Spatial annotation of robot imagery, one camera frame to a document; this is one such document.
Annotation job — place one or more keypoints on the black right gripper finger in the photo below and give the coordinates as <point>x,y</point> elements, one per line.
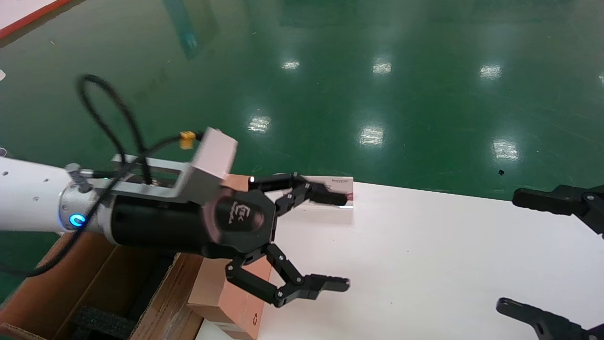
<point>557,200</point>
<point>542,321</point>

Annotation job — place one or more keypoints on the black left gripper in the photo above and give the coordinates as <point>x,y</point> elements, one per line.
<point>188,226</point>

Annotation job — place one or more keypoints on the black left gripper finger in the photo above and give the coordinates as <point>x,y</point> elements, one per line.
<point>330,196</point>

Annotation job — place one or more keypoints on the small cardboard box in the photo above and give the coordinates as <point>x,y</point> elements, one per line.
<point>212,293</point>

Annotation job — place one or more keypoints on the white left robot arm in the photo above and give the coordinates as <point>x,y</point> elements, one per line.
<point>28,193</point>

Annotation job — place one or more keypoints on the large cardboard box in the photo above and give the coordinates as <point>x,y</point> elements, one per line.
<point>56,283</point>

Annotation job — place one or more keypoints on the acrylic table sign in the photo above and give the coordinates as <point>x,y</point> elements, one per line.
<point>331,181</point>

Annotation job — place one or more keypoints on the black foam insert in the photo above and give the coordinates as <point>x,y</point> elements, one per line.
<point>101,323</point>

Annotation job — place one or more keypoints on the white board with red edge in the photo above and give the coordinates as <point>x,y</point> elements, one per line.
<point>19,9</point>

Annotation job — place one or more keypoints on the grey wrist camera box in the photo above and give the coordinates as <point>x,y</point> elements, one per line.
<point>212,156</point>

